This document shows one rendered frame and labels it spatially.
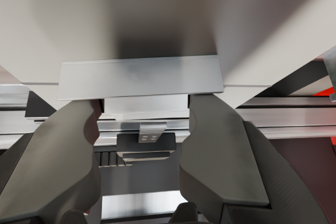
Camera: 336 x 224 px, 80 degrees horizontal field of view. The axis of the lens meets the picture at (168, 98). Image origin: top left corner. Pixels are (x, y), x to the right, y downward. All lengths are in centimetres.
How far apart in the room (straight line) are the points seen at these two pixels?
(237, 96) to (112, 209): 17
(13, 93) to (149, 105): 17
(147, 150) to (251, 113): 29
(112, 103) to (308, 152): 91
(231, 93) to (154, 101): 7
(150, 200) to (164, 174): 51
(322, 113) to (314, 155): 36
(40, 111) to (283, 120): 54
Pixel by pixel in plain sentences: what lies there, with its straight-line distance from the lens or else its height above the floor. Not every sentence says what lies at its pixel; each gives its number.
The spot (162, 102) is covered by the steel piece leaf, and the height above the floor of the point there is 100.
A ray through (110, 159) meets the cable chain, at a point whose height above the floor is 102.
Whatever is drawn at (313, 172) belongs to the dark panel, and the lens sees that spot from 101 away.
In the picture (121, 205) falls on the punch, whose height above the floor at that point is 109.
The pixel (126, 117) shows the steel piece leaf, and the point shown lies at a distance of 22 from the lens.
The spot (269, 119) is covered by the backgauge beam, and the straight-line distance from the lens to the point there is 59.
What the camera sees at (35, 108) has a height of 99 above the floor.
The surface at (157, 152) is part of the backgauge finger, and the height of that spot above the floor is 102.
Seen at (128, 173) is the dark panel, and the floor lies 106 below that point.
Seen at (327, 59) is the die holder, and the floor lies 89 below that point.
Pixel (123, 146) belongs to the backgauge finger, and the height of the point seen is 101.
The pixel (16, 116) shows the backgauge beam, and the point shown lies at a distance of 54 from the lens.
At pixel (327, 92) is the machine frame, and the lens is 117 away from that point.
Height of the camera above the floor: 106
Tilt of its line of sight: 19 degrees down
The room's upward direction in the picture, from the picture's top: 177 degrees clockwise
